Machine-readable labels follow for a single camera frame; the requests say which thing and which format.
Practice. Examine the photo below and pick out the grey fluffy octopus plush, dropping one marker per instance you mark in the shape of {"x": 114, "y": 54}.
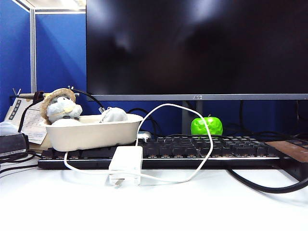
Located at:
{"x": 114, "y": 115}

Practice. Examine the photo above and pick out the white paper lunch box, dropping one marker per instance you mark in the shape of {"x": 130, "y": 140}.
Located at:
{"x": 91, "y": 134}

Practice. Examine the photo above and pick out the black box device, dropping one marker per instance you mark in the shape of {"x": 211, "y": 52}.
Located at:
{"x": 12, "y": 144}

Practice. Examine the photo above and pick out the small white device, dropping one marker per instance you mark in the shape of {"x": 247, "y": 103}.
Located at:
{"x": 144, "y": 135}

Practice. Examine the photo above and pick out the grey monitor stand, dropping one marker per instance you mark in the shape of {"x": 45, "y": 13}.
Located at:
{"x": 187, "y": 115}

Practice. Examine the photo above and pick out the black mechanical keyboard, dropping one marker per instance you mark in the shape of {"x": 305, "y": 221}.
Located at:
{"x": 173, "y": 150}

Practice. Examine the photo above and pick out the white power adapter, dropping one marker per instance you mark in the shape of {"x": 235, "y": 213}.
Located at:
{"x": 126, "y": 161}

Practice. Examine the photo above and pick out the green apple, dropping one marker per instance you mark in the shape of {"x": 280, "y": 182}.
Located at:
{"x": 207, "y": 126}

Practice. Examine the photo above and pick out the black computer monitor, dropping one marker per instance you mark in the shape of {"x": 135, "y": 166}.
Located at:
{"x": 168, "y": 48}

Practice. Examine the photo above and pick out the grey plush with straw hat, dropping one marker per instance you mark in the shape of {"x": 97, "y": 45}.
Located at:
{"x": 61, "y": 108}

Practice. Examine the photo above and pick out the white desk calendar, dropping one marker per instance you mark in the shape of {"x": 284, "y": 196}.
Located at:
{"x": 31, "y": 120}

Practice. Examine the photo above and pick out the metal rod with hooks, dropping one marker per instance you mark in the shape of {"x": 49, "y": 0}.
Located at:
{"x": 26, "y": 95}

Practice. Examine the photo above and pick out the brown board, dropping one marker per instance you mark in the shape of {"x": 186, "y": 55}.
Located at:
{"x": 288, "y": 149}

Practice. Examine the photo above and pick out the white tissue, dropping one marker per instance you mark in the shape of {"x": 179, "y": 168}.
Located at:
{"x": 8, "y": 127}

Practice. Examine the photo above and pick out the aluminium partition frame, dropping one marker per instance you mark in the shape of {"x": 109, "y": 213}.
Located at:
{"x": 33, "y": 48}

